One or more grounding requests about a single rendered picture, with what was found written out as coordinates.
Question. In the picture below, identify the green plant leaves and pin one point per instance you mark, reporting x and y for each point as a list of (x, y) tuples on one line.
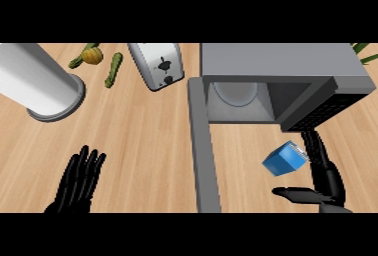
[(364, 53)]

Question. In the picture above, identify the grey microwave door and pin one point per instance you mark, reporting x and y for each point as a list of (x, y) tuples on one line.
[(202, 146)]

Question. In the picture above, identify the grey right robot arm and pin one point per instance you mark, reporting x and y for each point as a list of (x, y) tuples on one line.
[(333, 209)]

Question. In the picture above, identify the white toaster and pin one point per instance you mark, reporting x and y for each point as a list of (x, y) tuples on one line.
[(158, 65)]

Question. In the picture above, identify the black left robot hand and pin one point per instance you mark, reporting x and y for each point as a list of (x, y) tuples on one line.
[(78, 181)]

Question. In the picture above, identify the green cucumber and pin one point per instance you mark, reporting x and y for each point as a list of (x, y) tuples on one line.
[(113, 70)]

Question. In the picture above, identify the blue milk carton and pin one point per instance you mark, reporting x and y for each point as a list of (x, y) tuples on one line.
[(285, 160)]

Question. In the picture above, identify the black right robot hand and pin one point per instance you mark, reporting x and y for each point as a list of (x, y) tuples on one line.
[(324, 173)]

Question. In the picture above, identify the yellow squash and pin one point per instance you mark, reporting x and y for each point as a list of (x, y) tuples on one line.
[(91, 56)]

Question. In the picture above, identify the grey microwave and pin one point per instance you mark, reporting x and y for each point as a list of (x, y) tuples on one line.
[(289, 80)]

